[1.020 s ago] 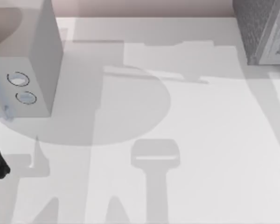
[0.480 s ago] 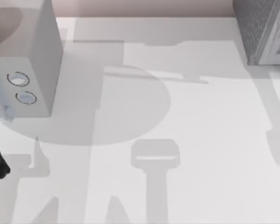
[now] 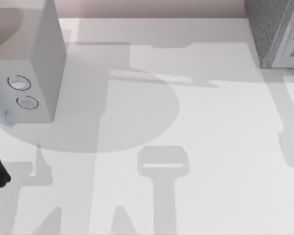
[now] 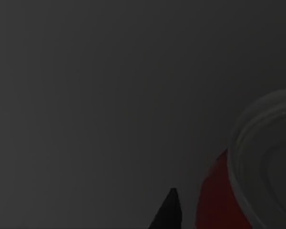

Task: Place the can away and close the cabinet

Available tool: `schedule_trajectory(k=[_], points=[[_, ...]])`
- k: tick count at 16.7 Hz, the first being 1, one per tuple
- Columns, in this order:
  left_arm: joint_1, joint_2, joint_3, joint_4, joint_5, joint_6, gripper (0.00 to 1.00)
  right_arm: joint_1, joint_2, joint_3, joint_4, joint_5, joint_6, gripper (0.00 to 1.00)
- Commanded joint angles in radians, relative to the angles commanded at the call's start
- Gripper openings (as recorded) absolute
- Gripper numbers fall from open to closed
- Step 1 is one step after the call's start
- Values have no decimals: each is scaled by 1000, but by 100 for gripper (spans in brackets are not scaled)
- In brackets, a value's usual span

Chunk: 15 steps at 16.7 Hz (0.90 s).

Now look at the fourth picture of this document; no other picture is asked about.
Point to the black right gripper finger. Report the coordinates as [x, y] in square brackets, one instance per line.
[170, 212]

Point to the red and white can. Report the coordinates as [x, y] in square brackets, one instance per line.
[259, 167]

